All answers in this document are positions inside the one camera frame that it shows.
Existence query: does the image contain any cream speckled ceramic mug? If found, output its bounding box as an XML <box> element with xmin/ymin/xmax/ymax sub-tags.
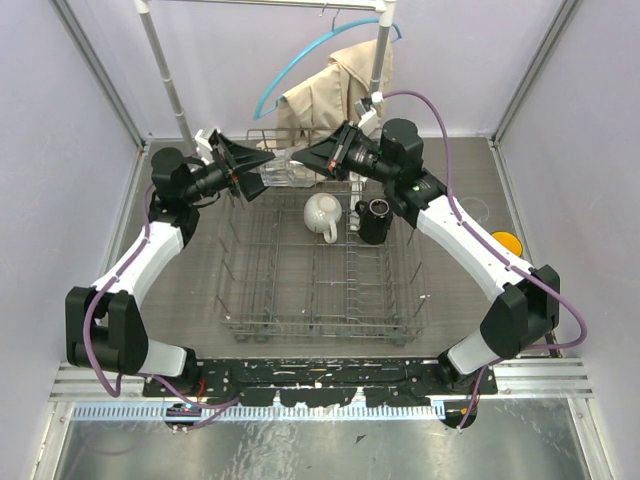
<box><xmin>303</xmin><ymin>193</ymin><xmax>342</xmax><ymax>244</ymax></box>

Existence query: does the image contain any white metal clothes rack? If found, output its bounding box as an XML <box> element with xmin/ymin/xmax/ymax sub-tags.
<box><xmin>132</xmin><ymin>0</ymin><xmax>399</xmax><ymax>232</ymax></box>

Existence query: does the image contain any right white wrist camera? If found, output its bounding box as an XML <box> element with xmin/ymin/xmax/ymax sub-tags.
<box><xmin>355</xmin><ymin>91</ymin><xmax>384</xmax><ymax>136</ymax></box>

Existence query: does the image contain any beige cloth garment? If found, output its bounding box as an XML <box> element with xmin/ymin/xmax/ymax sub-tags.
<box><xmin>272</xmin><ymin>40</ymin><xmax>376</xmax><ymax>183</ymax></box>

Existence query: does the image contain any grey wire dish rack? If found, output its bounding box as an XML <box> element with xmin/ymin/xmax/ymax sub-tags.
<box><xmin>213</xmin><ymin>126</ymin><xmax>432</xmax><ymax>346</ymax></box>

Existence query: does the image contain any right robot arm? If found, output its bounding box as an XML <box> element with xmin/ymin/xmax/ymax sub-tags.
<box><xmin>293</xmin><ymin>119</ymin><xmax>560</xmax><ymax>394</ymax></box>

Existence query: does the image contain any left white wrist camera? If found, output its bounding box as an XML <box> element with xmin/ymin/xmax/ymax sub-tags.
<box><xmin>194</xmin><ymin>128</ymin><xmax>216</xmax><ymax>164</ymax></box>

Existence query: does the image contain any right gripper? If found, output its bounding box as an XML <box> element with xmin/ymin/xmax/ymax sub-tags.
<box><xmin>291</xmin><ymin>121</ymin><xmax>396</xmax><ymax>186</ymax></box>

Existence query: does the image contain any teal clothes hanger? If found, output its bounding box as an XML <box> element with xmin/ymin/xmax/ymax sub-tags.
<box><xmin>253</xmin><ymin>15</ymin><xmax>403</xmax><ymax>120</ymax></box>

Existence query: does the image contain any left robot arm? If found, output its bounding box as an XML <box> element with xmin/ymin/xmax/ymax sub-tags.
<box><xmin>65</xmin><ymin>130</ymin><xmax>275</xmax><ymax>397</ymax></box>

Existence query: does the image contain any black mug cream inside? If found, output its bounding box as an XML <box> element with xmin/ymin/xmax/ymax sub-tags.
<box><xmin>355</xmin><ymin>198</ymin><xmax>394</xmax><ymax>245</ymax></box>

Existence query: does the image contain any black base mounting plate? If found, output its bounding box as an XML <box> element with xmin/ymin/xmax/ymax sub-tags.
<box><xmin>169</xmin><ymin>357</ymin><xmax>498</xmax><ymax>408</ymax></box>

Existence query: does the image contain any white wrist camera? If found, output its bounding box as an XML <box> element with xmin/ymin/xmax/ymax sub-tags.
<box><xmin>355</xmin><ymin>91</ymin><xmax>384</xmax><ymax>136</ymax></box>
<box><xmin>194</xmin><ymin>128</ymin><xmax>216</xmax><ymax>164</ymax></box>

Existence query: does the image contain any clear plastic cup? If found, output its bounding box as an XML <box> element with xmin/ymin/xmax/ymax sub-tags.
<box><xmin>258</xmin><ymin>158</ymin><xmax>315</xmax><ymax>188</ymax></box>
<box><xmin>459</xmin><ymin>197</ymin><xmax>490</xmax><ymax>224</ymax></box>

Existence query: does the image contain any yellow plastic cup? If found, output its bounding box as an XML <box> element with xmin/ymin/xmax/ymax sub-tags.
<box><xmin>492</xmin><ymin>231</ymin><xmax>524</xmax><ymax>257</ymax></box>

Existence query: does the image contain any white slotted cable duct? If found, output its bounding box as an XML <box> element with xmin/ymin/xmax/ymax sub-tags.
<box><xmin>71</xmin><ymin>401</ymin><xmax>445</xmax><ymax>423</ymax></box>

